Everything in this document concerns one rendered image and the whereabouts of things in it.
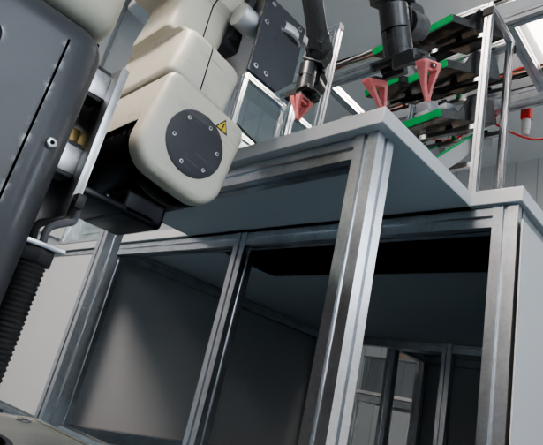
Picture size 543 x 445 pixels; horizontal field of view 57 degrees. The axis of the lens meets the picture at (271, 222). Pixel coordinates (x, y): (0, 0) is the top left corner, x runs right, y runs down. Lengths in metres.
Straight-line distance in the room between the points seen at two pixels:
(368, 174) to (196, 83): 0.30
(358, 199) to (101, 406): 1.51
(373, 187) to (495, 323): 0.33
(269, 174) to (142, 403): 1.40
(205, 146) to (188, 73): 0.11
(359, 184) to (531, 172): 4.63
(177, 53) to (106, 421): 1.57
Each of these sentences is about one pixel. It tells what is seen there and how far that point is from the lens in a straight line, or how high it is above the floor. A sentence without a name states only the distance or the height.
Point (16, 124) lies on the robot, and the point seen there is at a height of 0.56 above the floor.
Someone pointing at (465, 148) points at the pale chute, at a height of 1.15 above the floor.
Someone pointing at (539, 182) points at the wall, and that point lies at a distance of 5.31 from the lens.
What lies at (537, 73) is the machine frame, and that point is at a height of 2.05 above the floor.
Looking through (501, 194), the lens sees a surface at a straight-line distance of 1.03.
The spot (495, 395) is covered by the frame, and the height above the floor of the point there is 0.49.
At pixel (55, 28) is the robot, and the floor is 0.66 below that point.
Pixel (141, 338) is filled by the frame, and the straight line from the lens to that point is 2.12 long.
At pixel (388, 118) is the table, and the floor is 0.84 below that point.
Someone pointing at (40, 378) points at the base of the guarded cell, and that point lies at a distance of 2.20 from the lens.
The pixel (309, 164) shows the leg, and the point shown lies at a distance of 0.89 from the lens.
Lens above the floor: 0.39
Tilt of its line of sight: 20 degrees up
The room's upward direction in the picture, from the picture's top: 13 degrees clockwise
